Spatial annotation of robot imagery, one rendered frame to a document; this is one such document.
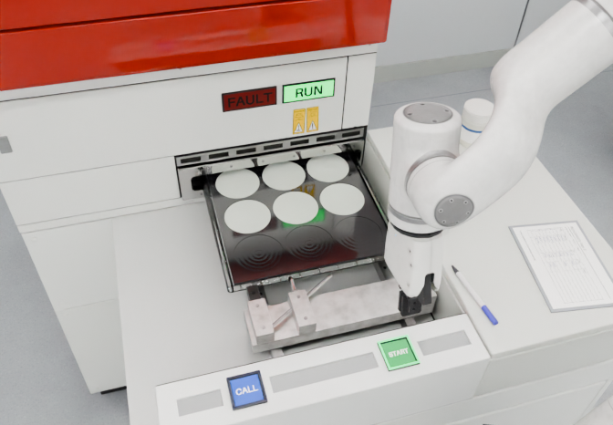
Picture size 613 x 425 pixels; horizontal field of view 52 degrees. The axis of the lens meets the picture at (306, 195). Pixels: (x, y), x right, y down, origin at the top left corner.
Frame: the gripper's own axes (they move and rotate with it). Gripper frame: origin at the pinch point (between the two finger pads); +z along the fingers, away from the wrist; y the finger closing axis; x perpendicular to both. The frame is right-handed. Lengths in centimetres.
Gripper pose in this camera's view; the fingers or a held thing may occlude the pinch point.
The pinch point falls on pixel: (410, 301)
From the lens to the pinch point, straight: 97.1
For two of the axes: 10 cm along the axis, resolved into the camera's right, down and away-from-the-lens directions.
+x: 9.6, -1.7, 2.2
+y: 2.7, 5.2, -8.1
